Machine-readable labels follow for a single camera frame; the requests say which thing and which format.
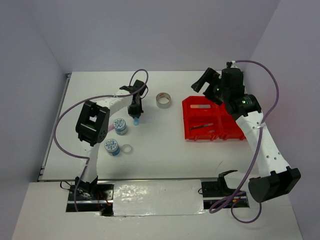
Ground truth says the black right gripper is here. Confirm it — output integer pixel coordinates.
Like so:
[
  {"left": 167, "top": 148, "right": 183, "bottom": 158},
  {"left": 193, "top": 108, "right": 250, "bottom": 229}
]
[{"left": 191, "top": 67, "right": 229, "bottom": 106}]

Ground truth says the blue slime jar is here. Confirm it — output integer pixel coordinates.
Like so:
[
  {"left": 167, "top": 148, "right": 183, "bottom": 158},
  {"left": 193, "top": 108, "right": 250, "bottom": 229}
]
[
  {"left": 113, "top": 118, "right": 128, "bottom": 136},
  {"left": 104, "top": 138, "right": 121, "bottom": 157}
]

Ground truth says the pink highlighter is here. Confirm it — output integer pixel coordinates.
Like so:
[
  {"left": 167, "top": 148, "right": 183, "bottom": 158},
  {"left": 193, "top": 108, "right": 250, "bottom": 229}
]
[{"left": 108, "top": 124, "right": 114, "bottom": 132}]

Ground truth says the large grey tape roll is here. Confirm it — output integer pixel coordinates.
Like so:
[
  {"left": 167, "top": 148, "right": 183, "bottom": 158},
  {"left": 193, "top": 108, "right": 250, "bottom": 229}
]
[{"left": 155, "top": 92, "right": 172, "bottom": 109}]

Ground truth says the orange highlighter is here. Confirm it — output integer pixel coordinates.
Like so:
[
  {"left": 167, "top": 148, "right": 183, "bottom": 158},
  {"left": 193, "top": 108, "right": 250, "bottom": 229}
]
[{"left": 190, "top": 104, "right": 211, "bottom": 109}]

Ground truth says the small clear tape roll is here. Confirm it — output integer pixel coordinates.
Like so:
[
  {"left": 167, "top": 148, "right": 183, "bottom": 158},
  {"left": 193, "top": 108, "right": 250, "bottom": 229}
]
[{"left": 121, "top": 144, "right": 133, "bottom": 155}]

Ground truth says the red gel pen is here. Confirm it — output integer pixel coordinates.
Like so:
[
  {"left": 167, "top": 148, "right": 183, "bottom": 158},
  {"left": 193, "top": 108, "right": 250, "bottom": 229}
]
[{"left": 200, "top": 122, "right": 215, "bottom": 133}]

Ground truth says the blue gel pen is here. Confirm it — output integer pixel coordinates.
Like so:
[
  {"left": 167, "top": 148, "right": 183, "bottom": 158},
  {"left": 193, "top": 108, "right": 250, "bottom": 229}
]
[{"left": 189, "top": 124, "right": 207, "bottom": 130}]

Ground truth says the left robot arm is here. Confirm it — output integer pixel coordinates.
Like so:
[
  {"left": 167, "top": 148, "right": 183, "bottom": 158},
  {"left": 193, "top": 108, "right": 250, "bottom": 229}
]
[{"left": 75, "top": 80, "right": 148, "bottom": 200}]

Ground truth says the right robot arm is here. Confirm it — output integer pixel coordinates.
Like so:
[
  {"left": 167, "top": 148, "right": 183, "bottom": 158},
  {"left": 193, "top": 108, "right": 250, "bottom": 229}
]
[{"left": 191, "top": 67, "right": 301, "bottom": 203}]

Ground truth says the red bin back left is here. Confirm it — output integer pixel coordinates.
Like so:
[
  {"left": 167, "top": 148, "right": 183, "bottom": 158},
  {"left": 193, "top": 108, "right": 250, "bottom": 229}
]
[{"left": 182, "top": 96, "right": 219, "bottom": 119}]

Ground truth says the red bin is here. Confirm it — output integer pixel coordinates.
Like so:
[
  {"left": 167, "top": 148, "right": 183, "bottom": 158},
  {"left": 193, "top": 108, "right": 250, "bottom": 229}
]
[
  {"left": 216, "top": 103, "right": 231, "bottom": 117},
  {"left": 218, "top": 115, "right": 246, "bottom": 141},
  {"left": 183, "top": 116, "right": 220, "bottom": 141},
  {"left": 182, "top": 96, "right": 219, "bottom": 119}
]

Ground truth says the red bin back right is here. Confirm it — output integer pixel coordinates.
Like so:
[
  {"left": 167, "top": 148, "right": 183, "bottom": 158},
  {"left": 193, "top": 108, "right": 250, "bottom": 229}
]
[{"left": 216, "top": 103, "right": 231, "bottom": 117}]

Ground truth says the red bin front left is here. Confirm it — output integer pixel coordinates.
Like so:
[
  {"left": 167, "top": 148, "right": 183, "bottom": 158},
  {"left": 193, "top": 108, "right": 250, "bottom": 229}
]
[{"left": 183, "top": 116, "right": 220, "bottom": 141}]

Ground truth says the red bin front right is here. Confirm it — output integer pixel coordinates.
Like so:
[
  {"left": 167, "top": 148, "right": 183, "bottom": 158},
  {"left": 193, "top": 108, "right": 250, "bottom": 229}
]
[{"left": 218, "top": 115, "right": 246, "bottom": 141}]

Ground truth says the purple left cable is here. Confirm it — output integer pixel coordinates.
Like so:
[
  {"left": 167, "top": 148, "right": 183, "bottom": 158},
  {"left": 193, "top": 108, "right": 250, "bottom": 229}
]
[{"left": 53, "top": 69, "right": 150, "bottom": 213}]

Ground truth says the purple cable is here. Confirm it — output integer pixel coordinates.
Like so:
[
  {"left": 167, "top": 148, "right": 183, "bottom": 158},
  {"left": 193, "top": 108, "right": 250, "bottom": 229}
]
[
  {"left": 209, "top": 59, "right": 280, "bottom": 224},
  {"left": 53, "top": 69, "right": 150, "bottom": 213}
]

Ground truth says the metal base rail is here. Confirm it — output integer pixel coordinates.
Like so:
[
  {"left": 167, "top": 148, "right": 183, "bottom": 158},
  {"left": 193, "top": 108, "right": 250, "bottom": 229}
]
[{"left": 66, "top": 177, "right": 251, "bottom": 217}]

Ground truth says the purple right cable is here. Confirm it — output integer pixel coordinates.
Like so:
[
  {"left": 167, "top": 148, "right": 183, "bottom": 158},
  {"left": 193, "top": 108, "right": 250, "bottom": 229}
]
[{"left": 209, "top": 59, "right": 280, "bottom": 224}]

